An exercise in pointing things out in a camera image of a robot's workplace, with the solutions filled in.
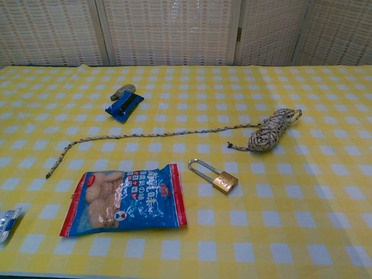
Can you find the speckled beige braided rope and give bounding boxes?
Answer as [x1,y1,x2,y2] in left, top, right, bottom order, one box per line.
[45,108,303,178]

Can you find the brass long-shackle padlock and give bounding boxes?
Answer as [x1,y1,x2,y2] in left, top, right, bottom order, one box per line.
[188,159,239,196]

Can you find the dark blue snack wrapper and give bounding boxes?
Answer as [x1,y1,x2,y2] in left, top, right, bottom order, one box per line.
[105,93,145,124]

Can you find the blue cookie snack bag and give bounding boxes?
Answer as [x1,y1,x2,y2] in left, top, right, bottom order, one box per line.
[59,163,188,238]

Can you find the woven folding screen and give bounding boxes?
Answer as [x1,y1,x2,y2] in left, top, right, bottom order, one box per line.
[0,0,372,69]

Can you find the white blue toothpaste tube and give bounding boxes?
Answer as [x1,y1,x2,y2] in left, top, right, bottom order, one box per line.
[0,208,23,248]

